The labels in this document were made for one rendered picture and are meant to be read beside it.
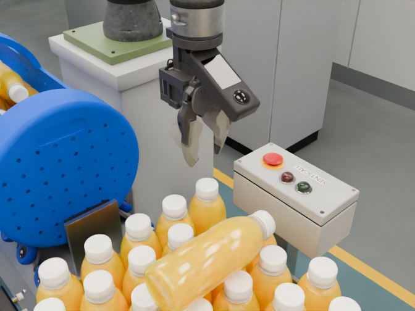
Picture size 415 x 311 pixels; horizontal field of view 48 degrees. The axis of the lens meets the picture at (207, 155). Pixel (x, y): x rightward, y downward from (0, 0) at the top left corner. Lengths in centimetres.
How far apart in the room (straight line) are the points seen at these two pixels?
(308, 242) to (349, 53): 293
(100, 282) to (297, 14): 191
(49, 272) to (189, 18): 39
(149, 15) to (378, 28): 248
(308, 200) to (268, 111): 172
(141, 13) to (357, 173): 188
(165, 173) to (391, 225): 146
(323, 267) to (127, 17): 76
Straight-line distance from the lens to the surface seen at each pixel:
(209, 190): 79
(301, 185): 79
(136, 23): 118
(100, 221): 86
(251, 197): 86
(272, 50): 234
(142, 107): 115
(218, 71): 66
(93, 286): 66
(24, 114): 79
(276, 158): 85
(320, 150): 293
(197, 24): 64
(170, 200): 77
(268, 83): 241
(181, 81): 69
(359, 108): 346
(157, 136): 122
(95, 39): 122
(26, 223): 86
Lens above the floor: 159
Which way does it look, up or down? 35 degrees down
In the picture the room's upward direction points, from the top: straight up
